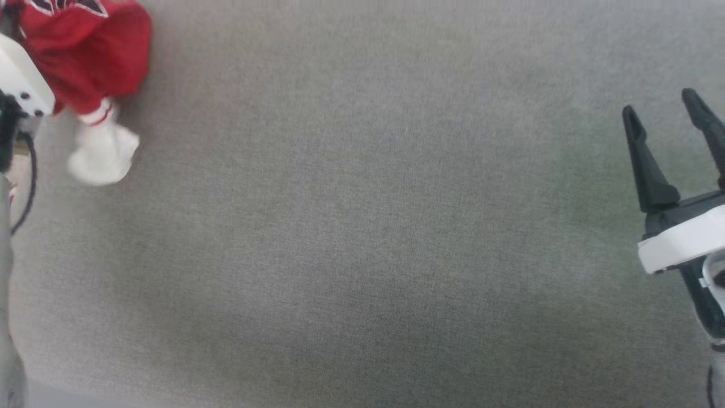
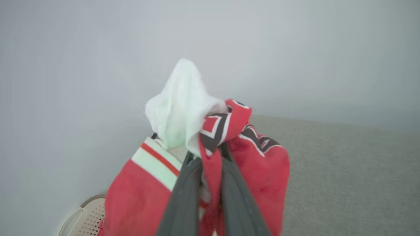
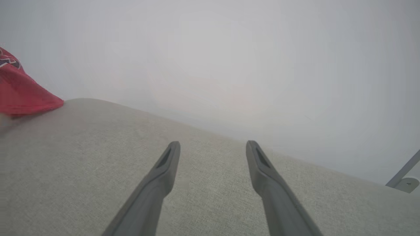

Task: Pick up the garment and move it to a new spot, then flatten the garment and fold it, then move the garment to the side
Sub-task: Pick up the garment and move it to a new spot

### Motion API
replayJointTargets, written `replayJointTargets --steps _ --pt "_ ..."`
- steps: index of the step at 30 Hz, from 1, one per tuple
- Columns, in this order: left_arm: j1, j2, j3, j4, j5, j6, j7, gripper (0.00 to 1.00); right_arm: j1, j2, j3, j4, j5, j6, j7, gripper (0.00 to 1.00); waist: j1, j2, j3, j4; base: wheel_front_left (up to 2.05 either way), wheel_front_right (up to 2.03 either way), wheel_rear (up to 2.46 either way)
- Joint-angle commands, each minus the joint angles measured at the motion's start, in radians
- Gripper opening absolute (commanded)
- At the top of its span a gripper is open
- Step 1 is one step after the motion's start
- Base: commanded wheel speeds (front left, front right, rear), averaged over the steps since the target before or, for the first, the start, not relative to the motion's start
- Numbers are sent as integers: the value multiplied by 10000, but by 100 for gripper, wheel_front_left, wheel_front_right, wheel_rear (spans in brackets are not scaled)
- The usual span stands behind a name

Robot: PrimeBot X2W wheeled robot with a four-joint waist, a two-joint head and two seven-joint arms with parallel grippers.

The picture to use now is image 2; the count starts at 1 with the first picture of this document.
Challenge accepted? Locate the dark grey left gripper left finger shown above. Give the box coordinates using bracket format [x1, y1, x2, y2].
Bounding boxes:
[155, 151, 203, 236]

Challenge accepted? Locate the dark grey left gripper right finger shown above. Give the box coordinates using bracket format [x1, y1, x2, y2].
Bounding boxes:
[218, 143, 273, 236]

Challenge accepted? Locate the red and white garment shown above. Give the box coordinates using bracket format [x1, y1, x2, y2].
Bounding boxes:
[97, 58, 290, 236]

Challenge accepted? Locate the beige perforated laundry basket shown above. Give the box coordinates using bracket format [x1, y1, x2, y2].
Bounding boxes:
[56, 194, 106, 236]

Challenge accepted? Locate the grey fabric sofa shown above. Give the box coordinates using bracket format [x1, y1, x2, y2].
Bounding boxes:
[250, 114, 420, 236]

